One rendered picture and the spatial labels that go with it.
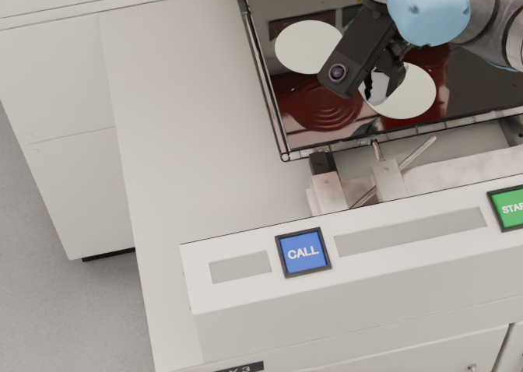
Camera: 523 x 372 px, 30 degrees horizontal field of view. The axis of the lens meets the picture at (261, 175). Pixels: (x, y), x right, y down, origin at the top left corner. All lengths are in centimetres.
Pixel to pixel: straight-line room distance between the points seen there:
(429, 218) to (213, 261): 26
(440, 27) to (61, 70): 86
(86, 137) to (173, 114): 42
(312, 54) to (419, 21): 44
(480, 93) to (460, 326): 32
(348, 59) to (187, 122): 36
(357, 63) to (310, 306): 29
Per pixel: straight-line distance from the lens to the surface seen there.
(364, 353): 133
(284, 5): 146
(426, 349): 137
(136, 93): 148
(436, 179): 130
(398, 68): 120
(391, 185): 126
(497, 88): 138
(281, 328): 119
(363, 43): 116
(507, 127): 141
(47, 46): 165
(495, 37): 106
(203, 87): 147
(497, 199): 120
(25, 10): 158
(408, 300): 122
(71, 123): 180
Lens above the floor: 196
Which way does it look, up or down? 56 degrees down
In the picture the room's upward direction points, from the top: 4 degrees counter-clockwise
